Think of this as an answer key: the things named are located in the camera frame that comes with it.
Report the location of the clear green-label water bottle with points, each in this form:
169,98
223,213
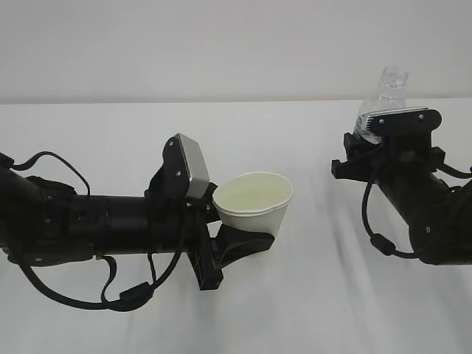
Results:
390,93

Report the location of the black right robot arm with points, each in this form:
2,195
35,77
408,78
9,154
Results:
432,198

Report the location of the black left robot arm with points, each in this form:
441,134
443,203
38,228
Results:
46,223

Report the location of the white paper cup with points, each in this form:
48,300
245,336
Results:
254,202

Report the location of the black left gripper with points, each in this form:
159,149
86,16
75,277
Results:
209,256

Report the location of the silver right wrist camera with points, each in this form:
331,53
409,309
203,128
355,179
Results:
405,132

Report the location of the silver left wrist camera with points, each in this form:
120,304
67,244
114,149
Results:
183,173

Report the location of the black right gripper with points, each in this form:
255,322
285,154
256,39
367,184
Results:
386,164

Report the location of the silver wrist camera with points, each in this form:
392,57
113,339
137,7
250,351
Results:
405,132
183,173

